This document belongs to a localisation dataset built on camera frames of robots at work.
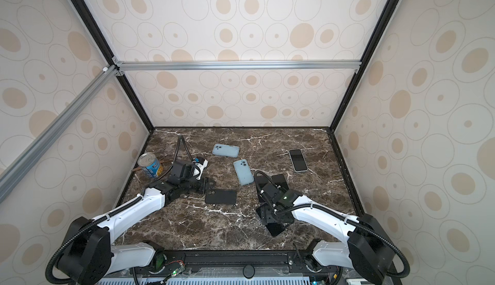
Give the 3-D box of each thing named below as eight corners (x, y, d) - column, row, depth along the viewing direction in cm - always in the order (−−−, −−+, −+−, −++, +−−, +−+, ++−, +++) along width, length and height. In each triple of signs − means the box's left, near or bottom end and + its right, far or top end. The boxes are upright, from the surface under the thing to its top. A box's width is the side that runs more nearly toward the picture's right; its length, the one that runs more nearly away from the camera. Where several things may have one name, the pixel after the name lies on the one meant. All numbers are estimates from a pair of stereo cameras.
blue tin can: (144, 178, 100) (134, 166, 91) (150, 165, 105) (141, 152, 96) (160, 178, 100) (151, 166, 91) (165, 165, 105) (157, 152, 96)
